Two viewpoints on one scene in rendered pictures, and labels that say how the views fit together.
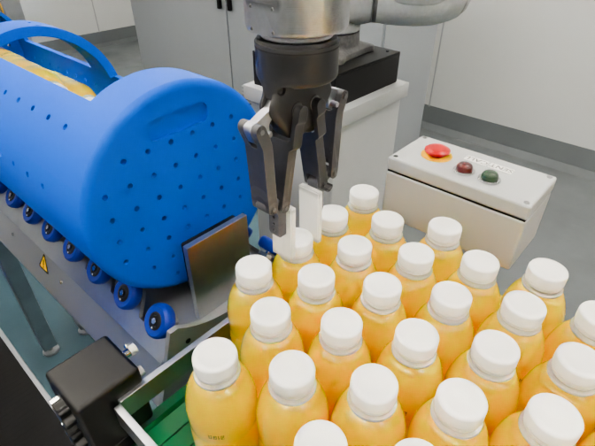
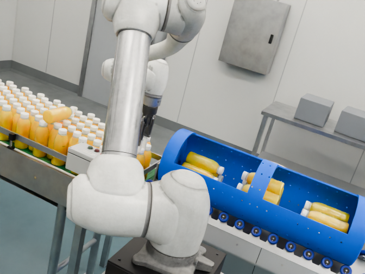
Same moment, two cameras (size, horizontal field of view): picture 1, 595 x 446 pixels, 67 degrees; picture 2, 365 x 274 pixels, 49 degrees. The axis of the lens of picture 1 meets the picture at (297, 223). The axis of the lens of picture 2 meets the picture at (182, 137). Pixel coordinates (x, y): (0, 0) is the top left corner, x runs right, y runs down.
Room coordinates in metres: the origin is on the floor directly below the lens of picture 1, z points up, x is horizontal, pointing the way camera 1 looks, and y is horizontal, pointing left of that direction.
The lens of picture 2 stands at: (2.13, -0.52, 1.82)
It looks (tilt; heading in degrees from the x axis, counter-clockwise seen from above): 20 degrees down; 157
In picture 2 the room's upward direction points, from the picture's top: 15 degrees clockwise
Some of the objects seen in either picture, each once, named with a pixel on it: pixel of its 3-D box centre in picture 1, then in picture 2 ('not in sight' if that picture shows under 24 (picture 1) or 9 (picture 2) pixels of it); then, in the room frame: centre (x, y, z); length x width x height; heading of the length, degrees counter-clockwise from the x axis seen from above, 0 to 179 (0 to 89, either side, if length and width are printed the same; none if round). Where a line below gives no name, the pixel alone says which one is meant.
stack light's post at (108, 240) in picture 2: not in sight; (118, 194); (-0.05, 0.06, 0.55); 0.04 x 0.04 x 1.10; 48
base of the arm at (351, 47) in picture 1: (321, 38); (178, 251); (1.22, -0.06, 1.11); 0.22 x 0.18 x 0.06; 54
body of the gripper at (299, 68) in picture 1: (297, 85); (148, 113); (0.42, 0.00, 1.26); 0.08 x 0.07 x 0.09; 138
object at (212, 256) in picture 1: (217, 264); (161, 172); (0.48, 0.11, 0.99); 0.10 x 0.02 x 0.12; 138
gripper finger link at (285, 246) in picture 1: (283, 230); (143, 143); (0.40, 0.02, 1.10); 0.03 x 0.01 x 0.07; 48
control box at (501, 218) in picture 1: (461, 196); (92, 162); (0.55, -0.24, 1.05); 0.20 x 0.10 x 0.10; 48
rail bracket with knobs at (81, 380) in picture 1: (107, 396); not in sight; (0.30, 0.21, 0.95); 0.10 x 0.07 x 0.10; 138
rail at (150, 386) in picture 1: (258, 304); (145, 170); (0.42, 0.05, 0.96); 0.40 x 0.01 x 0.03; 138
